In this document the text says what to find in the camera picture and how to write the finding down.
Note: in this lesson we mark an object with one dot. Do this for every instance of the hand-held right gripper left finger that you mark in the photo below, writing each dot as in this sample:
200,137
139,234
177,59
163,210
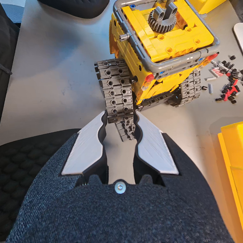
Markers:
85,152

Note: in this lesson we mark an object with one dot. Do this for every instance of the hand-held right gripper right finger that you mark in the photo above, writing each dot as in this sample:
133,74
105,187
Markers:
155,152

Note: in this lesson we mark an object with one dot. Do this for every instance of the yellow toy brick bulldozer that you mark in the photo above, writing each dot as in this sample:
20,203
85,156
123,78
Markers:
171,41

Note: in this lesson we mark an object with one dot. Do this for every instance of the yellow storage bin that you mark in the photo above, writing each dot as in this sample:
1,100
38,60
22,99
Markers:
233,159
207,4

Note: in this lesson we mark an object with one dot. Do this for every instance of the pile of small brick pins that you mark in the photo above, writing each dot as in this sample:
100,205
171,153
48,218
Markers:
228,91

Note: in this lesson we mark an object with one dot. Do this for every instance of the black quilted wrist rest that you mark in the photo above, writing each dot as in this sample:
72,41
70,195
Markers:
76,7

